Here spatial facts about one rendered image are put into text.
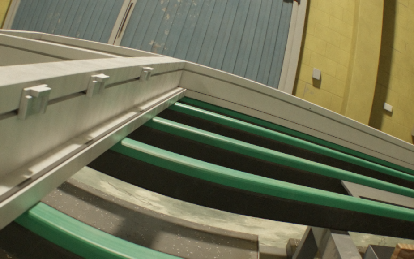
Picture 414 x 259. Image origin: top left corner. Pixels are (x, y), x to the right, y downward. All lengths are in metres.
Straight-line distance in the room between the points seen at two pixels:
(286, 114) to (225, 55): 5.14
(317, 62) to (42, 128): 6.30
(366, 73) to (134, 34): 2.79
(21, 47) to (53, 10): 6.07
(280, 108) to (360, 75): 4.99
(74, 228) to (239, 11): 6.25
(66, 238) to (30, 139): 0.08
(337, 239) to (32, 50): 0.56
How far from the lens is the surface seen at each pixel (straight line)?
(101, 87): 0.52
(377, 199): 0.78
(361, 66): 6.33
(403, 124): 7.01
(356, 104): 6.32
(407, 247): 1.05
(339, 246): 0.57
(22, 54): 0.87
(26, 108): 0.30
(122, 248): 0.30
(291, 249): 1.36
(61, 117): 0.41
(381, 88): 6.84
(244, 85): 1.36
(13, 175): 0.31
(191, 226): 1.38
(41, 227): 0.29
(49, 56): 0.85
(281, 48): 6.49
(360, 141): 1.41
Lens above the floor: 0.97
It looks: 6 degrees down
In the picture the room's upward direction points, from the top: 16 degrees clockwise
